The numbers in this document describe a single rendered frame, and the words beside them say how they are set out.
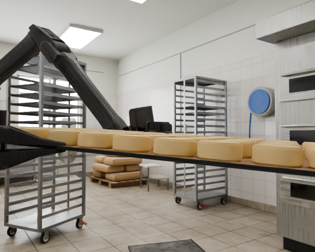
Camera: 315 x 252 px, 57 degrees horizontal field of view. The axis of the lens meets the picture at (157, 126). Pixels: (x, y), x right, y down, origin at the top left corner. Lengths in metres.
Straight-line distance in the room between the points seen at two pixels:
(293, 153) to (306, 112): 2.38
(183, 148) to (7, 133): 0.20
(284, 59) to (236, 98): 1.76
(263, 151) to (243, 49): 4.24
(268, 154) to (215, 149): 0.05
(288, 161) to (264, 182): 3.90
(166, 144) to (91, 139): 0.11
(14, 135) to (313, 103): 2.47
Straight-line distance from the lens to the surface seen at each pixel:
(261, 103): 4.02
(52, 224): 3.12
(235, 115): 4.48
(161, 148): 0.33
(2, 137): 0.37
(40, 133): 0.46
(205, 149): 0.31
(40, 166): 2.90
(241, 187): 4.47
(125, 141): 0.35
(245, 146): 0.38
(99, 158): 6.30
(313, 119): 2.66
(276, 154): 0.31
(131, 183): 5.95
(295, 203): 2.77
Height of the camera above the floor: 1.01
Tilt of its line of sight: 2 degrees up
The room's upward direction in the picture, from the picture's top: straight up
